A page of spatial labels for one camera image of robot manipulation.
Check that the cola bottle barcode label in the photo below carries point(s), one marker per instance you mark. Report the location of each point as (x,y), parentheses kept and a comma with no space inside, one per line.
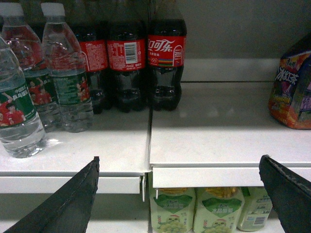
(127,60)

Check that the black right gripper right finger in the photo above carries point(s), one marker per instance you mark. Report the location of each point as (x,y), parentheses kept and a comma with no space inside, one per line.
(290,195)

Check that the green grape drink bottle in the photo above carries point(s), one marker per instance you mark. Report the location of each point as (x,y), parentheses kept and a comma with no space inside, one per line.
(217,209)
(172,209)
(256,209)

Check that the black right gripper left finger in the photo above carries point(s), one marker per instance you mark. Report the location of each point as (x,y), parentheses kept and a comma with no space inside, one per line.
(68,210)

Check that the water bottle white cap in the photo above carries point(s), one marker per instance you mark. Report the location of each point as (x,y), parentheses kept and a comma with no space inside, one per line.
(28,49)
(66,64)

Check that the green grape drink bottle right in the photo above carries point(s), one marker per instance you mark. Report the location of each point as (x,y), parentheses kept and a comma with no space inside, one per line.
(256,209)

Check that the orange iced tea pack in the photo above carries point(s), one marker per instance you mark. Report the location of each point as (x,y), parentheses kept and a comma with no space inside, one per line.
(290,98)

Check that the cola bottle red logo label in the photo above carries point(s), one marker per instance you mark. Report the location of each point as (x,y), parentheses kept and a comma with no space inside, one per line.
(167,37)

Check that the cola bottle red label left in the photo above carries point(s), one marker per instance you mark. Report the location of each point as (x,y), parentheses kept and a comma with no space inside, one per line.
(94,50)

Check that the water bottle white cap right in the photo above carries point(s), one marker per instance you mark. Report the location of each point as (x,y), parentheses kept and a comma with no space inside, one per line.
(66,64)

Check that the white metal shelf board left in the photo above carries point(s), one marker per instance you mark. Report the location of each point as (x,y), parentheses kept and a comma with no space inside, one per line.
(120,140)

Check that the front water bottle green label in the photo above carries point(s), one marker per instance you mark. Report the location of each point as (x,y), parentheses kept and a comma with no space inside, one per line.
(21,131)

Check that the green grape drink bottle middle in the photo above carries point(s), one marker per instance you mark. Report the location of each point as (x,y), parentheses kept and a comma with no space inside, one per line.
(217,209)

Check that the green grape drink bottle left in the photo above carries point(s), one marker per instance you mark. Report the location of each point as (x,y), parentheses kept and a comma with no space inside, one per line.
(172,209)

